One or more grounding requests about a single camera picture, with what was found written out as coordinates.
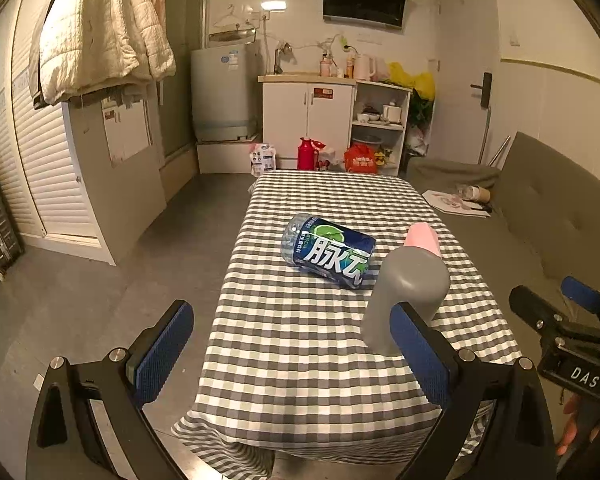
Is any grey checkered tablecloth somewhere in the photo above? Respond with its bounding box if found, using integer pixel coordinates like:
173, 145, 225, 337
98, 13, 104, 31
172, 170, 525, 467

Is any white electric kettle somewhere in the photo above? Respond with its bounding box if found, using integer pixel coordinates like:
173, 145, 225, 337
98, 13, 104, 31
354, 54, 378, 81

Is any brown paper cup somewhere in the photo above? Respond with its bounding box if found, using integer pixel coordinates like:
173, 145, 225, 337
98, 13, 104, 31
459, 184, 494, 204

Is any cream quilted jacket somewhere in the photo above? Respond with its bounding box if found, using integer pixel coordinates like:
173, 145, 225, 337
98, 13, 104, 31
29, 0, 153, 107

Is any white refill pouch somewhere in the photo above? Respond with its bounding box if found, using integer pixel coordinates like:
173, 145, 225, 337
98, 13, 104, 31
248, 142, 277, 177

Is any white sink cabinet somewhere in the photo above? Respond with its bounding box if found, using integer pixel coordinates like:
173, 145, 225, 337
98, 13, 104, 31
258, 73, 357, 171

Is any red thermos jug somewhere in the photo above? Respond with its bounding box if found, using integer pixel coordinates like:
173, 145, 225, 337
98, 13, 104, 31
298, 137, 327, 171

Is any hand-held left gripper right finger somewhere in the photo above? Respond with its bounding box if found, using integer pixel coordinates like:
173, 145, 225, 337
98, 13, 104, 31
389, 301, 558, 480

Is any printed paper sheet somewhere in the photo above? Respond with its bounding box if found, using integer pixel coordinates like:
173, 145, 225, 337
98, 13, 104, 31
421, 189, 493, 219

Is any red shopping bag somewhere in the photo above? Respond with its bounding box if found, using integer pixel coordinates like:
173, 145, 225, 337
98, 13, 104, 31
343, 143, 379, 174

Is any white washer platform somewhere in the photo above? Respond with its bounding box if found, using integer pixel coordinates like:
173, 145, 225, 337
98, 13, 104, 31
195, 135, 264, 175

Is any person's right hand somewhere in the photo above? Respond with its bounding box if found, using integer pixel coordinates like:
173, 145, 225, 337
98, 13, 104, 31
555, 394, 600, 458

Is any grey cup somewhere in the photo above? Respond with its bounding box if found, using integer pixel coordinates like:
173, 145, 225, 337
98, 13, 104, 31
362, 247, 451, 357

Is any grey sofa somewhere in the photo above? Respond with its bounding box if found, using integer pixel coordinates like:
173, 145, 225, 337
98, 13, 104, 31
405, 131, 600, 323

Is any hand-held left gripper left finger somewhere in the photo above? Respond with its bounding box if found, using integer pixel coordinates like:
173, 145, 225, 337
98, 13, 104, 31
26, 300, 196, 480

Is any black door handle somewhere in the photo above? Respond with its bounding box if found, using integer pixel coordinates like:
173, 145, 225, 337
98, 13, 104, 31
470, 72, 494, 109

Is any white open shelf unit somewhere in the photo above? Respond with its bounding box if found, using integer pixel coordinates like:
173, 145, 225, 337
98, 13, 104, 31
350, 80, 414, 177

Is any metal basin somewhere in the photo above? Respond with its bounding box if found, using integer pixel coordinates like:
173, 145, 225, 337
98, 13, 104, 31
208, 27, 259, 44

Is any pink cup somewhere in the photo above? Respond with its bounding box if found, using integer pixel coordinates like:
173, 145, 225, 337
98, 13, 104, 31
404, 222, 440, 252

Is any white clothes hanger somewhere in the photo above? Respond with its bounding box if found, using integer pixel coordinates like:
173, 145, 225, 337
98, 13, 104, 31
213, 4, 244, 29

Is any grey washing machine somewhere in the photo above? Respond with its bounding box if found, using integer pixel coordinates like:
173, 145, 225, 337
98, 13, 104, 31
190, 42, 264, 142

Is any yellow plastic bag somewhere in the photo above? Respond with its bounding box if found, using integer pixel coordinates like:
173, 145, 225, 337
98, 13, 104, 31
387, 61, 437, 104

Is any blue labelled plastic bottle cup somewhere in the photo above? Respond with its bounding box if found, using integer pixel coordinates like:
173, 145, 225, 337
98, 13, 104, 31
281, 213, 377, 291

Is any metal faucet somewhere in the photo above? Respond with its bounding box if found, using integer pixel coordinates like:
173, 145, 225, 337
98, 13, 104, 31
273, 42, 294, 75

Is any pale pink quilted jacket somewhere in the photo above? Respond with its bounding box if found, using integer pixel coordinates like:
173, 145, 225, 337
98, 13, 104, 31
130, 0, 177, 82

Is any white louvered closet door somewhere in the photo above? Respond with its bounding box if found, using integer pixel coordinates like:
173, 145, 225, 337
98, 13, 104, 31
7, 0, 117, 267

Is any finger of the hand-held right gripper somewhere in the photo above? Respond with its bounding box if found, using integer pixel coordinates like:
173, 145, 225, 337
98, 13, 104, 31
561, 276, 600, 335
509, 285, 600, 346

